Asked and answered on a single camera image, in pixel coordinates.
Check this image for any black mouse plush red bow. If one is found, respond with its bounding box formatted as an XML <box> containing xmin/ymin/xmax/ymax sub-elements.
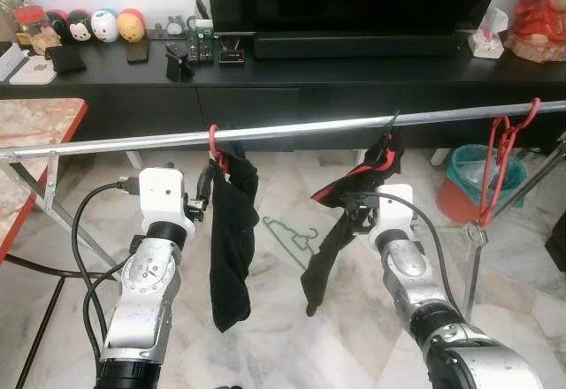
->
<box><xmin>66</xmin><ymin>9</ymin><xmax>96</xmax><ymax>43</ymax></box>

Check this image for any black shirt green print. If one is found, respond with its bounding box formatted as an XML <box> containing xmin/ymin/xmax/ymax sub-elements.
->
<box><xmin>210</xmin><ymin>141</ymin><xmax>261</xmax><ymax>333</ymax></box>

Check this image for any black soundbar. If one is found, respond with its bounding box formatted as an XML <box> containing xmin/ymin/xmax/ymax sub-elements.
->
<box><xmin>253</xmin><ymin>34</ymin><xmax>462</xmax><ymax>59</ymax></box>

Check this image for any black shirt red trim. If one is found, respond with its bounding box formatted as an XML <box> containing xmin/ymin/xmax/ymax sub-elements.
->
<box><xmin>301</xmin><ymin>131</ymin><xmax>405</xmax><ymax>317</ymax></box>

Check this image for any white blue round plush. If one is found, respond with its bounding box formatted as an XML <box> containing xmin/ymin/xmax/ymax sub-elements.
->
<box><xmin>90</xmin><ymin>9</ymin><xmax>120</xmax><ymax>43</ymax></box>

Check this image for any red robed figurine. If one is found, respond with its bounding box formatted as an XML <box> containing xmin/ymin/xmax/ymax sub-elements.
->
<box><xmin>504</xmin><ymin>0</ymin><xmax>566</xmax><ymax>63</ymax></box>

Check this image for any white pad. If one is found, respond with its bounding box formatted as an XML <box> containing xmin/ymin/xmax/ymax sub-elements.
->
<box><xmin>7</xmin><ymin>56</ymin><xmax>59</xmax><ymax>86</ymax></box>

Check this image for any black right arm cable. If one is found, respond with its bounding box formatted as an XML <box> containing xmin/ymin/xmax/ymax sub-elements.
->
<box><xmin>340</xmin><ymin>190</ymin><xmax>467</xmax><ymax>319</ymax></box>

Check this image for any green black gadget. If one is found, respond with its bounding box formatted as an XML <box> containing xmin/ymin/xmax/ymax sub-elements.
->
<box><xmin>186</xmin><ymin>16</ymin><xmax>218</xmax><ymax>65</ymax></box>

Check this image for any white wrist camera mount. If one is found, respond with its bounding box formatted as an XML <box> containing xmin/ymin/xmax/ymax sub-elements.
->
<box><xmin>371</xmin><ymin>184</ymin><xmax>417</xmax><ymax>241</ymax></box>
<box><xmin>135</xmin><ymin>167</ymin><xmax>197</xmax><ymax>241</ymax></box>

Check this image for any black remote control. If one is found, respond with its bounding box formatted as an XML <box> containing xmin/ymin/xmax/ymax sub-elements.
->
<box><xmin>165</xmin><ymin>42</ymin><xmax>197</xmax><ymax>82</ymax></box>

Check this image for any black phone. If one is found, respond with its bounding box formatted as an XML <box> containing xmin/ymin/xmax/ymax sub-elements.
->
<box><xmin>126</xmin><ymin>40</ymin><xmax>150</xmax><ymax>65</ymax></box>

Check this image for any glass jar red lid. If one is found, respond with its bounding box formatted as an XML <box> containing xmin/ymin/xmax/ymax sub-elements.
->
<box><xmin>15</xmin><ymin>4</ymin><xmax>51</xmax><ymax>54</ymax></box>

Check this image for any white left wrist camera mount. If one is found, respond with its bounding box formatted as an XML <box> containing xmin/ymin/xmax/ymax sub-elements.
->
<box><xmin>135</xmin><ymin>167</ymin><xmax>197</xmax><ymax>241</ymax></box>

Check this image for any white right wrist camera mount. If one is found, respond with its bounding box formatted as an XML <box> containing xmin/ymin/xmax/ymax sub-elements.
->
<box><xmin>371</xmin><ymin>184</ymin><xmax>417</xmax><ymax>241</ymax></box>

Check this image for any green wire hanger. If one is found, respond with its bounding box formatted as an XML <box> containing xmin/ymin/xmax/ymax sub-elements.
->
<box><xmin>263</xmin><ymin>217</ymin><xmax>321</xmax><ymax>271</ymax></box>

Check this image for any black pouch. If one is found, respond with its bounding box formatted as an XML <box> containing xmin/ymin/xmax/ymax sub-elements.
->
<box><xmin>44</xmin><ymin>42</ymin><xmax>88</xmax><ymax>75</ymax></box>

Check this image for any marble folding table red edge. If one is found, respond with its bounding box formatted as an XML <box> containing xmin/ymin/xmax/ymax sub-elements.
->
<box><xmin>0</xmin><ymin>97</ymin><xmax>89</xmax><ymax>389</ymax></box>

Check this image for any white tissue box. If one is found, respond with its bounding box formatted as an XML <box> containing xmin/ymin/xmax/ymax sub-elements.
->
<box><xmin>468</xmin><ymin>7</ymin><xmax>510</xmax><ymax>59</ymax></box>

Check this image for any black tv cabinet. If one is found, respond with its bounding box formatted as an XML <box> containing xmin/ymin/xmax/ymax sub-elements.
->
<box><xmin>0</xmin><ymin>31</ymin><xmax>566</xmax><ymax>153</ymax></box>

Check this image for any red plastic hanger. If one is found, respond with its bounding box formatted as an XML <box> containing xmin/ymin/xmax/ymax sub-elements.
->
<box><xmin>476</xmin><ymin>97</ymin><xmax>542</xmax><ymax>229</ymax></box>
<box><xmin>208</xmin><ymin>124</ymin><xmax>231</xmax><ymax>176</ymax></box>

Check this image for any small grey totoro figure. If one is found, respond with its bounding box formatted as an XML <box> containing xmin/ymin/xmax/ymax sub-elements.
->
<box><xmin>164</xmin><ymin>16</ymin><xmax>187</xmax><ymax>38</ymax></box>

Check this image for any yellow red round plush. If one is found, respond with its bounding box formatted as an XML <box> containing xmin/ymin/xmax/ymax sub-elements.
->
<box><xmin>117</xmin><ymin>9</ymin><xmax>148</xmax><ymax>43</ymax></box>

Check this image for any red bin teal bag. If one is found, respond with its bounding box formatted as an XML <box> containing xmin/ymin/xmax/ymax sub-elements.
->
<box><xmin>438</xmin><ymin>144</ymin><xmax>529</xmax><ymax>225</ymax></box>

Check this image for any metal clothes rack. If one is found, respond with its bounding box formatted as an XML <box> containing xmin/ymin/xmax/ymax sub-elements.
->
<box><xmin>0</xmin><ymin>99</ymin><xmax>566</xmax><ymax>321</ymax></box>

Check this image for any small black digital clock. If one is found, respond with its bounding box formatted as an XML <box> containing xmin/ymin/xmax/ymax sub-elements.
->
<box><xmin>218</xmin><ymin>42</ymin><xmax>247</xmax><ymax>66</ymax></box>

